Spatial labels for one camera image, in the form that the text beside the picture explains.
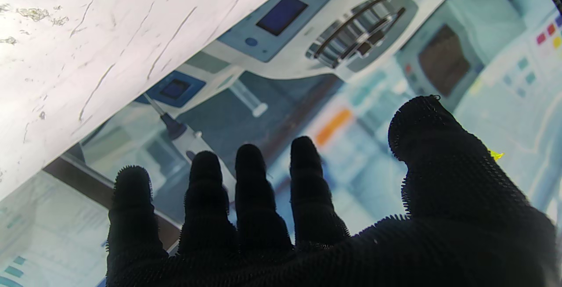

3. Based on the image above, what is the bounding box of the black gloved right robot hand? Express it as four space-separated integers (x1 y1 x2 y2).
105 95 562 287

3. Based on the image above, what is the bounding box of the printed laboratory backdrop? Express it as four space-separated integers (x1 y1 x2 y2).
0 0 562 287

